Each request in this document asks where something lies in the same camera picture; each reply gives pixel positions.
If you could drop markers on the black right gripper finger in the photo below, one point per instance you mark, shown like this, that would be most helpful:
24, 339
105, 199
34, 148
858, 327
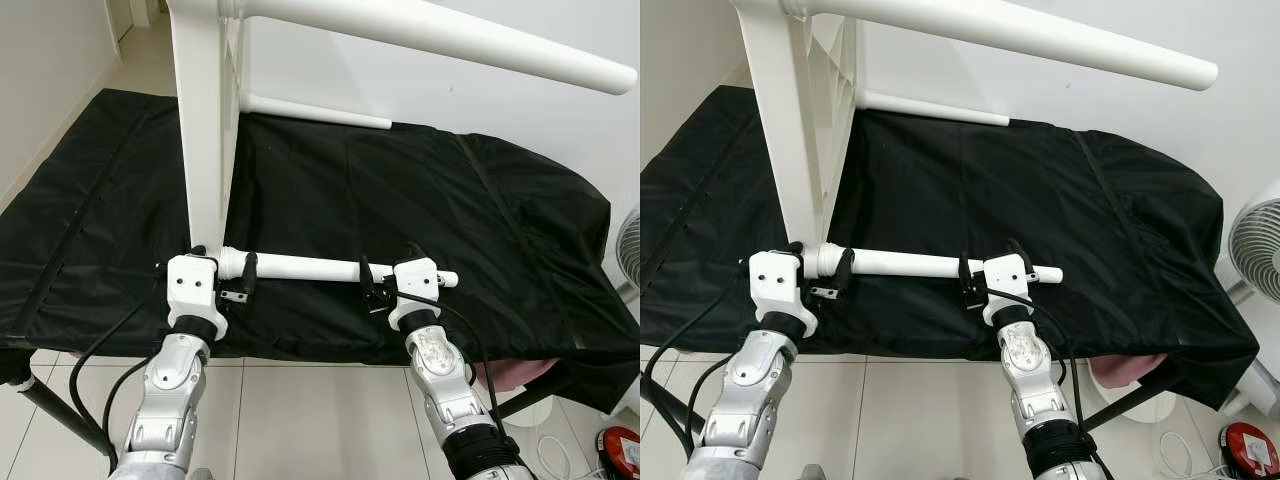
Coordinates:
964, 272
1018, 249
366, 275
415, 252

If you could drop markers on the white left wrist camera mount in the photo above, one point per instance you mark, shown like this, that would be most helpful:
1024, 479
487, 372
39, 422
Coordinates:
192, 285
772, 280

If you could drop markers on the black table cloth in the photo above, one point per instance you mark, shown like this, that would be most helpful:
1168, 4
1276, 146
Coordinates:
1000, 190
400, 190

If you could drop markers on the white round base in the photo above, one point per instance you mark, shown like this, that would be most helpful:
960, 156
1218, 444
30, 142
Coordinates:
1160, 410
535, 412

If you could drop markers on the white plastic table leg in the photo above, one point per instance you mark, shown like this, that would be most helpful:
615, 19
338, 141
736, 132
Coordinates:
450, 45
935, 108
900, 263
300, 267
1050, 42
320, 110

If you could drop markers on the pink round object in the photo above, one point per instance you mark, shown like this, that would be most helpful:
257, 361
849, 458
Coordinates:
515, 372
1125, 368

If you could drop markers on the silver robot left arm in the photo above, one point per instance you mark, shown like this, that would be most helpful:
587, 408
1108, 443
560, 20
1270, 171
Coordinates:
170, 390
750, 390

